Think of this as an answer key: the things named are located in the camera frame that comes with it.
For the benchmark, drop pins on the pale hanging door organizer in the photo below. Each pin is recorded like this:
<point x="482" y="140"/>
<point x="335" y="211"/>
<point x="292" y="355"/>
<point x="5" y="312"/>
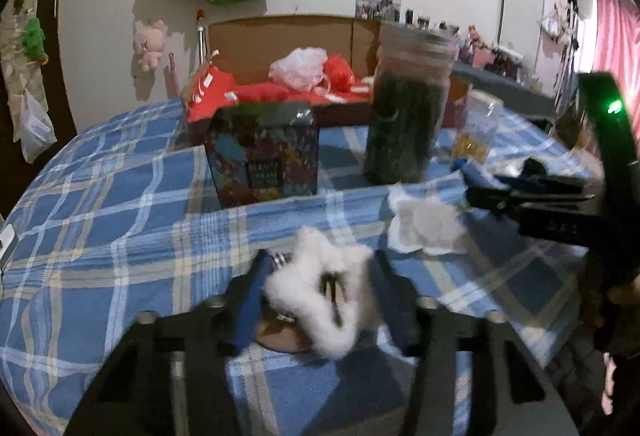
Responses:
<point x="20" y="46"/>

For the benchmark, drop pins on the red soft cloth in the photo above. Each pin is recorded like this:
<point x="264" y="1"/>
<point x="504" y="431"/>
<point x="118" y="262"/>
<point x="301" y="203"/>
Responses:
<point x="215" y="88"/>

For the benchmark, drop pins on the cardboard box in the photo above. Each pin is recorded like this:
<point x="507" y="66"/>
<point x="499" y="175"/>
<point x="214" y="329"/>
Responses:
<point x="280" y="36"/>

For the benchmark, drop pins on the white grey cotton pad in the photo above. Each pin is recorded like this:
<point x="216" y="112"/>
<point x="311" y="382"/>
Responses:
<point x="425" y="226"/>

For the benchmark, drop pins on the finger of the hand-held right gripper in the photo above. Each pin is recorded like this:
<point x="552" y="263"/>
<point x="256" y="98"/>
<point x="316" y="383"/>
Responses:
<point x="520" y="205"/>
<point x="532" y="183"/>

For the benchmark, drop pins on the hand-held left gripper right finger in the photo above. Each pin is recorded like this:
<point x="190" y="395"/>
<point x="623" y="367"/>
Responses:
<point x="396" y="303"/>

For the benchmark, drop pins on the row of cosmetic bottles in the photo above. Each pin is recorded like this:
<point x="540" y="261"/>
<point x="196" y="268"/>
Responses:
<point x="480" y="46"/>

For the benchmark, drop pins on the dark printed box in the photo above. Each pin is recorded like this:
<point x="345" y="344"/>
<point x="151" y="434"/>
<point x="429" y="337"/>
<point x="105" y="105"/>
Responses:
<point x="265" y="156"/>

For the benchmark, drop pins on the clear plastic bag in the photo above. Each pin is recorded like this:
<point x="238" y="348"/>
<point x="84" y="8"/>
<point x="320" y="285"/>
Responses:
<point x="37" y="128"/>

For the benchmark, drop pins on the white mesh bath loofah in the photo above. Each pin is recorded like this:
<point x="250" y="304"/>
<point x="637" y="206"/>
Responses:
<point x="297" y="68"/>

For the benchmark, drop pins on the large glass jar dark contents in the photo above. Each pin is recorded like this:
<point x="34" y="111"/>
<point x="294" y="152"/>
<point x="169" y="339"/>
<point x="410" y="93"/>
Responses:
<point x="405" y="116"/>

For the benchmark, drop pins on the dark cloth covered table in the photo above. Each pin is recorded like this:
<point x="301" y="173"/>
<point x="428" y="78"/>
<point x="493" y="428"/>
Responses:
<point x="505" y="86"/>

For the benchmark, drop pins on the pink plush toy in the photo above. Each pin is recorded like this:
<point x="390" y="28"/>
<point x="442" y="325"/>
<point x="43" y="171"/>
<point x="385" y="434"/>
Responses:
<point x="149" y="43"/>

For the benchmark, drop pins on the green plush toy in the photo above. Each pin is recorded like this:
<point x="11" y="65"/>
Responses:
<point x="35" y="41"/>

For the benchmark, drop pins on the thin metal rod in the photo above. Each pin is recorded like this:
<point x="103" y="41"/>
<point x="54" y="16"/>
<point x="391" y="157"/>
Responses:
<point x="201" y="38"/>

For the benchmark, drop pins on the white fluffy cotton tuft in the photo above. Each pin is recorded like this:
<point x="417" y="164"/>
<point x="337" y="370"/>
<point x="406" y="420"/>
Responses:
<point x="305" y="276"/>

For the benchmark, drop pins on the small clear jar yellow contents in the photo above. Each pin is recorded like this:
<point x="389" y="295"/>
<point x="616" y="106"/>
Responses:
<point x="475" y="131"/>

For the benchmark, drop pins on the white refrigerator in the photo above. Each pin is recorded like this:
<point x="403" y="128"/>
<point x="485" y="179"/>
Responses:
<point x="525" y="26"/>

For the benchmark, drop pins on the pink curtain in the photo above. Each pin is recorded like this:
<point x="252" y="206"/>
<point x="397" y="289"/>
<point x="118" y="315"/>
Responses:
<point x="617" y="31"/>

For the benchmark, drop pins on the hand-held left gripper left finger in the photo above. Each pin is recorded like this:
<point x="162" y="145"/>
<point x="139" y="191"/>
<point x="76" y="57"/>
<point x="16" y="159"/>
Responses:
<point x="250" y="308"/>

